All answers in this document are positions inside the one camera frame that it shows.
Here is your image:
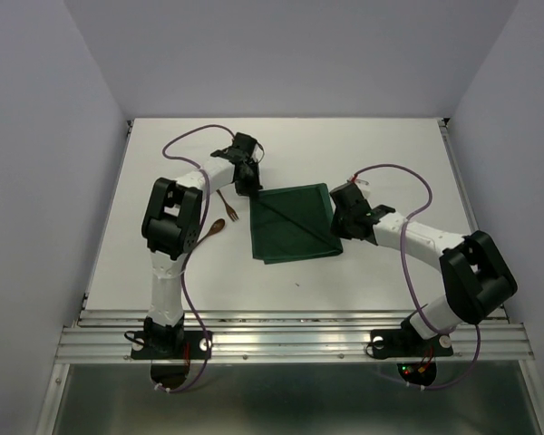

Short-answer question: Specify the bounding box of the brown wooden spoon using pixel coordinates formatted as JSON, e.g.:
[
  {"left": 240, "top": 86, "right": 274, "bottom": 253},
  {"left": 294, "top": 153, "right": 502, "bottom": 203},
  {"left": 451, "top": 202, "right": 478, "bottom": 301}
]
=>
[{"left": 195, "top": 218, "right": 226, "bottom": 247}]

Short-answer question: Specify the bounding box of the dark green cloth napkin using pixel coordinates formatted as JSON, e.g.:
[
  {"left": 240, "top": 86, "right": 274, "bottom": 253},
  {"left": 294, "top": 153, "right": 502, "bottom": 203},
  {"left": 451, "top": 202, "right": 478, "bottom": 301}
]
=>
[{"left": 250, "top": 183, "right": 344, "bottom": 265}]

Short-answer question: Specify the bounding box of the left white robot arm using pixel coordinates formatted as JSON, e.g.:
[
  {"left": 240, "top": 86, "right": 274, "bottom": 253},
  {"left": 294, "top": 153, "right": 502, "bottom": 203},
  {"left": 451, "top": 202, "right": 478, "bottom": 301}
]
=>
[{"left": 141, "top": 133, "right": 262, "bottom": 357}]

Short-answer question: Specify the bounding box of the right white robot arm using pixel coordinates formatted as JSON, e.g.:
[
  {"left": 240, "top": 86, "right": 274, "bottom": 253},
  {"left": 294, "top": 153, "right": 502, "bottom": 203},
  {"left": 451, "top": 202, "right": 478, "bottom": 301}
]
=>
[{"left": 330, "top": 182, "right": 518, "bottom": 353}]

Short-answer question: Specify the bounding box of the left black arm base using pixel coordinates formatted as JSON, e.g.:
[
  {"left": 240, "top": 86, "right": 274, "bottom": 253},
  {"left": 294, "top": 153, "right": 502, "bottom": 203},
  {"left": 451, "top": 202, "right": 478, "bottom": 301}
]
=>
[{"left": 123, "top": 323, "right": 211, "bottom": 361}]

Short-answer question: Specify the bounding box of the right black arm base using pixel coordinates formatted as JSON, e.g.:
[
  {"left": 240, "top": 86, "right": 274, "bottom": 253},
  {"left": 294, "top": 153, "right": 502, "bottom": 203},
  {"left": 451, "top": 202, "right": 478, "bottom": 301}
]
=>
[{"left": 364, "top": 320, "right": 453, "bottom": 360}]

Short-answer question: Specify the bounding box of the brown wooden fork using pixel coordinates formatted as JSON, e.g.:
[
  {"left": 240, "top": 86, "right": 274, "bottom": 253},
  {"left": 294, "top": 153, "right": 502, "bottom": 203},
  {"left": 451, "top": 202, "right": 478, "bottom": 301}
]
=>
[{"left": 217, "top": 189, "right": 239, "bottom": 222}]

